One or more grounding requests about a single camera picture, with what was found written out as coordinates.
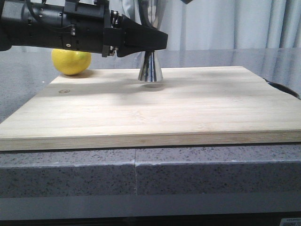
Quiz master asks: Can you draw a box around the light wooden cutting board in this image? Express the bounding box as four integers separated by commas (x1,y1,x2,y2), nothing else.
0,66,301,151

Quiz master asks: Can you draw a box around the steel double jigger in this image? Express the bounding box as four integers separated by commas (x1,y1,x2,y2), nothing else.
138,0,166,82

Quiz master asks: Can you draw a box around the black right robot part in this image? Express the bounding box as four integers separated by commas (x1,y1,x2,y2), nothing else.
181,0,193,4

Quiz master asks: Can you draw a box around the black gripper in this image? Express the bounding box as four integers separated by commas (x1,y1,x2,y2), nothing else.
62,0,168,57

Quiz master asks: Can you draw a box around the grey curtain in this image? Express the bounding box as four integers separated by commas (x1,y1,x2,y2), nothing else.
0,0,301,54

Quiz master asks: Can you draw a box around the yellow lemon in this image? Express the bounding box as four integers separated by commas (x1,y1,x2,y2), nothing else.
51,49,92,75

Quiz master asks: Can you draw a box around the black round object behind board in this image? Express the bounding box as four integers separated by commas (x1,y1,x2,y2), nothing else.
265,79,301,100

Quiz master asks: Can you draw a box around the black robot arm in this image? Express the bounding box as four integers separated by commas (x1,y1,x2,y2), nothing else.
0,0,168,57

